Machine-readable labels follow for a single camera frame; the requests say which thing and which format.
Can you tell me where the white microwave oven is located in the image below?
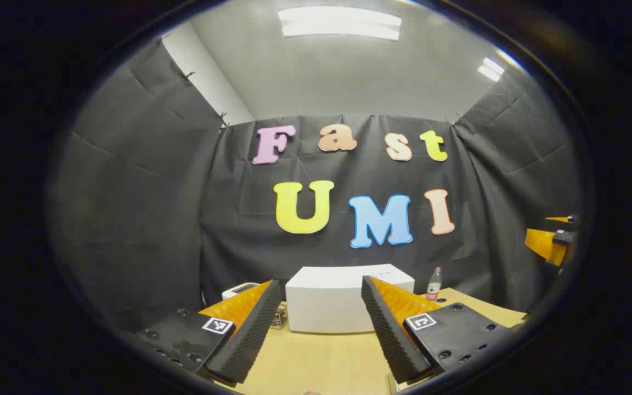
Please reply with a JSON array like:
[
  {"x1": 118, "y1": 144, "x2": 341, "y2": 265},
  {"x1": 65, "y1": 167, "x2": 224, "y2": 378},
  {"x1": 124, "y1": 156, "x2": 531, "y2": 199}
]
[{"x1": 285, "y1": 265, "x2": 415, "y2": 334}]

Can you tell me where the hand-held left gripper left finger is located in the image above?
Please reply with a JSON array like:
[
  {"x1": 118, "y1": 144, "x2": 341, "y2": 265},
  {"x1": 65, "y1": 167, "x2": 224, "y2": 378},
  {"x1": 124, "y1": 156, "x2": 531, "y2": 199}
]
[{"x1": 132, "y1": 279, "x2": 283, "y2": 386}]

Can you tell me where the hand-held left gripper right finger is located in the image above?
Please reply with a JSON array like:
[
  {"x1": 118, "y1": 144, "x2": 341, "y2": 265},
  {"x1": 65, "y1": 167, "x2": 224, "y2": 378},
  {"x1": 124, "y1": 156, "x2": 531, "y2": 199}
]
[{"x1": 361, "y1": 275, "x2": 514, "y2": 385}]

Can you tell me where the small ceiling light panel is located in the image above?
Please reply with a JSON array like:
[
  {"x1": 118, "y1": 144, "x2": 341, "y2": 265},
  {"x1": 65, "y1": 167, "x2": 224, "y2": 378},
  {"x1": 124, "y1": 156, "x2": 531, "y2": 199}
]
[{"x1": 478, "y1": 57, "x2": 506, "y2": 83}]

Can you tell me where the long ceiling light panel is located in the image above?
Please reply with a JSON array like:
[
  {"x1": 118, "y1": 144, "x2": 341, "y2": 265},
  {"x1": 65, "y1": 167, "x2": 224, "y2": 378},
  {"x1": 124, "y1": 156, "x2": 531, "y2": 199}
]
[{"x1": 278, "y1": 7, "x2": 402, "y2": 41}]

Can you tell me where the clear plastic water bottle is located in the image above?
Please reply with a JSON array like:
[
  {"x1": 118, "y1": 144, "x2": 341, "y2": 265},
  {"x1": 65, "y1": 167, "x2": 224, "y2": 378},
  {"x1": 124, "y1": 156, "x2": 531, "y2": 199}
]
[{"x1": 426, "y1": 267, "x2": 443, "y2": 302}]

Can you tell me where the white toaster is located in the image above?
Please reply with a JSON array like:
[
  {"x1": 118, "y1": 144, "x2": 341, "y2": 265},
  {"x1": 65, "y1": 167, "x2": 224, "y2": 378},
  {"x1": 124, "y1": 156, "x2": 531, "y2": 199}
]
[{"x1": 222, "y1": 283, "x2": 262, "y2": 301}]

